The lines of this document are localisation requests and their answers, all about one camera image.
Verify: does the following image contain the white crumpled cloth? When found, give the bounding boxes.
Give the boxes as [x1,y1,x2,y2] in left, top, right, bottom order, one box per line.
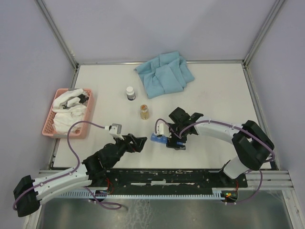
[52,88,89,135]

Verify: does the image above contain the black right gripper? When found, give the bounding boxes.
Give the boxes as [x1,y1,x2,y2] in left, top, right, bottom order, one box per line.
[165,122,187,150]

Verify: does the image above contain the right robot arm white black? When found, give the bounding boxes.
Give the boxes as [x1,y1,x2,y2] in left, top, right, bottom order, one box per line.
[155,107,275,187]

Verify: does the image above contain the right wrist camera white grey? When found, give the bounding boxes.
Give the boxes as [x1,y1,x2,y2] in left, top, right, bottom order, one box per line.
[155,123,167,136]

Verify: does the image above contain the wrist camera white grey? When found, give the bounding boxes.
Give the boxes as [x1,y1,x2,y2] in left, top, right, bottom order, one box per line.
[155,123,167,136]
[109,124,123,140]

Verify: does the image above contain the light blue folded cloth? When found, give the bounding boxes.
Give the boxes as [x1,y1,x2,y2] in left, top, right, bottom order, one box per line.
[134,51,195,99]

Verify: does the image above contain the white cap dark pill bottle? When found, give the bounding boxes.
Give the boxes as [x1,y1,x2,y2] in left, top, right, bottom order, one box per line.
[126,86,136,101]

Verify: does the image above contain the pink plastic basket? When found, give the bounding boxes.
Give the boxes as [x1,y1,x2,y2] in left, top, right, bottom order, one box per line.
[42,88,94,138]

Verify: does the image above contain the light blue cable duct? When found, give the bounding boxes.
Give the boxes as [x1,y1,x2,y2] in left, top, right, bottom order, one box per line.
[57,188,227,198]

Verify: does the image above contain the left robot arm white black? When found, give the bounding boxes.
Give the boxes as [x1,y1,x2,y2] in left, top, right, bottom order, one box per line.
[13,134,147,218]

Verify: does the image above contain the left aluminium corner post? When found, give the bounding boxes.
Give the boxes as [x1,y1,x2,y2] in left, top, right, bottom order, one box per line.
[35,0,80,70]

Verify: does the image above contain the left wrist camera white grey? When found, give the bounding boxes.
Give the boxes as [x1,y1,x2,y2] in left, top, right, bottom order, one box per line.
[109,124,123,140]

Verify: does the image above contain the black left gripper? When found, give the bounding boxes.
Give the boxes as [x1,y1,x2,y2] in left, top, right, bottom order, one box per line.
[108,133,147,167]

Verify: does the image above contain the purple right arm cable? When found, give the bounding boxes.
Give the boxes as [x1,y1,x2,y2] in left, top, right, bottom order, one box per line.
[154,118,276,206]

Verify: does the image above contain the clear bottle yellow pills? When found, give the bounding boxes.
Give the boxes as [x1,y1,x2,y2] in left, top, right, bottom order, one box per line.
[140,104,150,120]

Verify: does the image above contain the blue weekly pill organizer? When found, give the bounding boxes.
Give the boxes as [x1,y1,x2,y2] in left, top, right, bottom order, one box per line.
[151,134,185,144]

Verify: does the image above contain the right aluminium corner post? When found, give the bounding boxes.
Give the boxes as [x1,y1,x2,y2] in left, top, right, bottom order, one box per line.
[242,0,288,69]

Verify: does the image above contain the aluminium corner post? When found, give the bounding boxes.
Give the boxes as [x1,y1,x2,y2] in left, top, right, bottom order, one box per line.
[242,0,288,69]
[35,0,80,70]

